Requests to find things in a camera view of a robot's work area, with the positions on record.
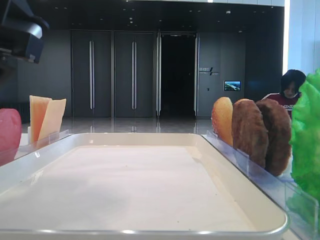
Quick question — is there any left clear acrylic rack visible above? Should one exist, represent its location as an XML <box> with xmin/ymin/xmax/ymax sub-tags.
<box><xmin>0</xmin><ymin>129</ymin><xmax>71</xmax><ymax>167</ymax></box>

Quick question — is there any upright bread slice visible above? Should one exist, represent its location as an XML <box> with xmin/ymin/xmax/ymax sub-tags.
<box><xmin>211</xmin><ymin>97</ymin><xmax>233</xmax><ymax>147</ymax></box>

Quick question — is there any left dark double door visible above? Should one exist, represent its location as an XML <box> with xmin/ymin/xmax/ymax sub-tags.
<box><xmin>71</xmin><ymin>31</ymin><xmax>112</xmax><ymax>118</ymax></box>

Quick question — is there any white serving tray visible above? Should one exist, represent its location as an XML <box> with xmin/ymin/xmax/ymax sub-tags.
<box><xmin>0</xmin><ymin>133</ymin><xmax>290</xmax><ymax>240</ymax></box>

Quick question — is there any rear brown meat patty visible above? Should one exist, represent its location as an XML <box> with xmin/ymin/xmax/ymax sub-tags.
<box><xmin>256</xmin><ymin>98</ymin><xmax>292</xmax><ymax>177</ymax></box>

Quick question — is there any clear acrylic rack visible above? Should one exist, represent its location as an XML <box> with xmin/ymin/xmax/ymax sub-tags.
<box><xmin>203</xmin><ymin>130</ymin><xmax>320</xmax><ymax>240</ymax></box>
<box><xmin>0</xmin><ymin>129</ymin><xmax>71</xmax><ymax>167</ymax></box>

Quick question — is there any person in maroon shirt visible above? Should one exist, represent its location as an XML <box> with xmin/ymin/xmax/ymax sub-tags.
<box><xmin>262</xmin><ymin>69</ymin><xmax>306</xmax><ymax>118</ymax></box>

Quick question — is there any front brown meat patty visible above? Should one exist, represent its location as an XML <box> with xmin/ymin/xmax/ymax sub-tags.
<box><xmin>231</xmin><ymin>98</ymin><xmax>269</xmax><ymax>169</ymax></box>

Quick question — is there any dark double door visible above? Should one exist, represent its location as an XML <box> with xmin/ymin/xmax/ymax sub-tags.
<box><xmin>71</xmin><ymin>31</ymin><xmax>112</xmax><ymax>118</ymax></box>
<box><xmin>114</xmin><ymin>32</ymin><xmax>154</xmax><ymax>118</ymax></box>

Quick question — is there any orange cheese slice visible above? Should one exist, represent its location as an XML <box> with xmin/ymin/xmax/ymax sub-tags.
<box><xmin>29</xmin><ymin>95</ymin><xmax>52</xmax><ymax>143</ymax></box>

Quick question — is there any white paper tray liner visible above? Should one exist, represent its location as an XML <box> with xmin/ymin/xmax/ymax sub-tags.
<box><xmin>0</xmin><ymin>146</ymin><xmax>254</xmax><ymax>231</ymax></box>

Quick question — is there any middle dark double door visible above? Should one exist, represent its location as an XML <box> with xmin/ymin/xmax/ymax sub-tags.
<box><xmin>114</xmin><ymin>32</ymin><xmax>154</xmax><ymax>118</ymax></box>

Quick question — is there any wall sign lettering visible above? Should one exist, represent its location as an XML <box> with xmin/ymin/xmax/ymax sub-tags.
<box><xmin>199</xmin><ymin>67</ymin><xmax>220</xmax><ymax>76</ymax></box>

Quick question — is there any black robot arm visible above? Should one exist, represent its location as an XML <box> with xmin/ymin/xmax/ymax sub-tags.
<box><xmin>0</xmin><ymin>0</ymin><xmax>50</xmax><ymax>82</ymax></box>

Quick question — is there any green lettuce leaf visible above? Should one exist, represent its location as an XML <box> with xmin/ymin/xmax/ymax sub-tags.
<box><xmin>285</xmin><ymin>68</ymin><xmax>320</xmax><ymax>226</ymax></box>

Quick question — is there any brown meat patty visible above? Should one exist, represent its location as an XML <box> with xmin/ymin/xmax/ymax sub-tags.
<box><xmin>231</xmin><ymin>98</ymin><xmax>269</xmax><ymax>169</ymax></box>
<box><xmin>256</xmin><ymin>98</ymin><xmax>292</xmax><ymax>177</ymax></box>

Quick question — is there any right clear acrylic rack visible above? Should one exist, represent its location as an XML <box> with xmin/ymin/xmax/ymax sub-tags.
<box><xmin>203</xmin><ymin>130</ymin><xmax>320</xmax><ymax>240</ymax></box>

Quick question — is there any small wall screen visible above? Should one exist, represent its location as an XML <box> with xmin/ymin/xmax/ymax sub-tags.
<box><xmin>224</xmin><ymin>81</ymin><xmax>241</xmax><ymax>92</ymax></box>

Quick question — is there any pale yellow cheese slice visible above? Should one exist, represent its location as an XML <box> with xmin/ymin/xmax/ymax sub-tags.
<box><xmin>38</xmin><ymin>99</ymin><xmax>67</xmax><ymax>141</ymax></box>

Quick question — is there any red tomato slice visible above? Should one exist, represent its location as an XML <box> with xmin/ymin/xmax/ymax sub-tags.
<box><xmin>0</xmin><ymin>108</ymin><xmax>22</xmax><ymax>152</ymax></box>

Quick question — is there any open glass door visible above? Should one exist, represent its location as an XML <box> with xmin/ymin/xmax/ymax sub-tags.
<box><xmin>156</xmin><ymin>31</ymin><xmax>162</xmax><ymax>118</ymax></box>

